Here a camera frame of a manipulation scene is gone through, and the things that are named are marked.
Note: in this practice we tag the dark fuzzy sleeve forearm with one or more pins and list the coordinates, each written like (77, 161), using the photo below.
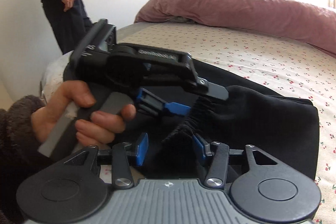
(19, 154)

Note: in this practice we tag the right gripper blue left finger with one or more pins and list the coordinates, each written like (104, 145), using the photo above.
(140, 149)

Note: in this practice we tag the cherry print bed sheet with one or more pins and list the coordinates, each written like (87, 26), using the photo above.
(290, 68)

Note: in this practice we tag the pink duvet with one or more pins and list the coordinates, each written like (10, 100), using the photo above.
(286, 18)

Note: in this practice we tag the person's left hand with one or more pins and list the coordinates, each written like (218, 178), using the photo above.
(99, 130)

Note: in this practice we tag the grey mattress cover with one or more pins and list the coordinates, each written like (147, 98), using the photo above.
(123, 34)

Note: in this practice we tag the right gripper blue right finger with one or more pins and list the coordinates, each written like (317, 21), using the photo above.
(202, 150)

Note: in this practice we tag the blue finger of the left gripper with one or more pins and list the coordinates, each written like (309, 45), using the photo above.
(149, 103)
(214, 91)

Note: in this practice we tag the black pants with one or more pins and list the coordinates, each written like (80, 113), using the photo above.
(285, 127)

